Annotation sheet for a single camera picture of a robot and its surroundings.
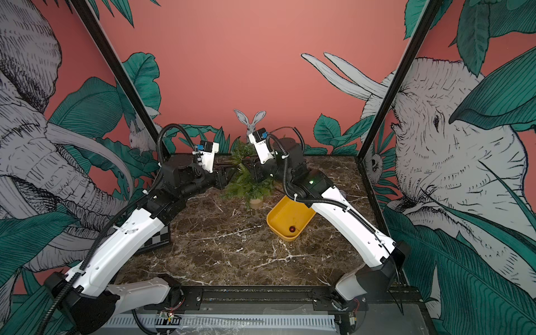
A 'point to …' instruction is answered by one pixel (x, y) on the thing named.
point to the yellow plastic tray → (287, 218)
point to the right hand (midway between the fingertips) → (243, 157)
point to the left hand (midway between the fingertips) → (235, 163)
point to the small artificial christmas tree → (245, 187)
